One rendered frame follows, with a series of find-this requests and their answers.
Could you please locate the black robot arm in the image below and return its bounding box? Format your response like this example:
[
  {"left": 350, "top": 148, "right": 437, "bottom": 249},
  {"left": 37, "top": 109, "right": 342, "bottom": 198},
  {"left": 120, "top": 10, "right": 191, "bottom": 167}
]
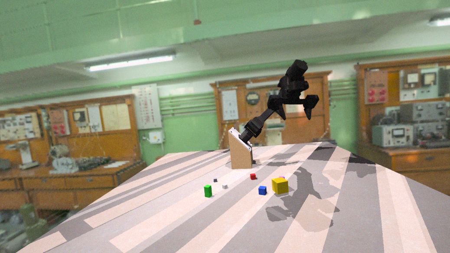
[{"left": 238, "top": 59, "right": 309, "bottom": 144}]

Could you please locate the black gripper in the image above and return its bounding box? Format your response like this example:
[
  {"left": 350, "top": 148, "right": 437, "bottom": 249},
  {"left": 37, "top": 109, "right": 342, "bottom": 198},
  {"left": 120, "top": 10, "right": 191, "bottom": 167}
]
[{"left": 267, "top": 85, "right": 319, "bottom": 120}]

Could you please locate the blue block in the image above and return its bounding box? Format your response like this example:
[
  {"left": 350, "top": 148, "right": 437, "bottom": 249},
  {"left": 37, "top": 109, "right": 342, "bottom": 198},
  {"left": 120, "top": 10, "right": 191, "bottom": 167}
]
[{"left": 258, "top": 186, "right": 267, "bottom": 195}]

